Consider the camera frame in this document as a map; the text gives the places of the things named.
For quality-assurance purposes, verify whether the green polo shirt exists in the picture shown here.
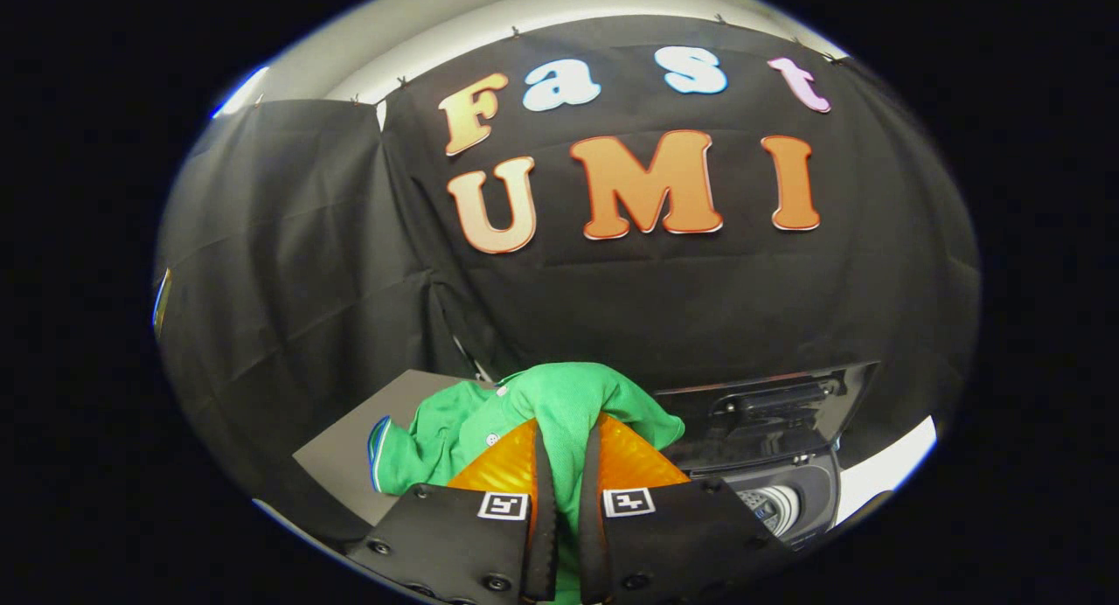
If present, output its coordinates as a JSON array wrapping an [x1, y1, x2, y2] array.
[[367, 362, 687, 605]]

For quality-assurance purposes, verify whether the white board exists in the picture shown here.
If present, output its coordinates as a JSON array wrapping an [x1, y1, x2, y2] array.
[[835, 417, 938, 525]]

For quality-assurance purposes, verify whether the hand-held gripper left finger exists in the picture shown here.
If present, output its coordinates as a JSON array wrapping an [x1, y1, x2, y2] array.
[[345, 417, 558, 604]]

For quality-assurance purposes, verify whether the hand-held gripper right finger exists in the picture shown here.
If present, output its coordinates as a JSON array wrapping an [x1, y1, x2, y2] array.
[[577, 413, 792, 605]]

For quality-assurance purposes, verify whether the grey cabinet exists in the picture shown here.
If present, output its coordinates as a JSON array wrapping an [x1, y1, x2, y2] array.
[[293, 369, 490, 527]]

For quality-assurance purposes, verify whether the dark glass washing machine lid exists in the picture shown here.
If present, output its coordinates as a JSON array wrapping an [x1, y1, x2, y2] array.
[[651, 362, 879, 479]]

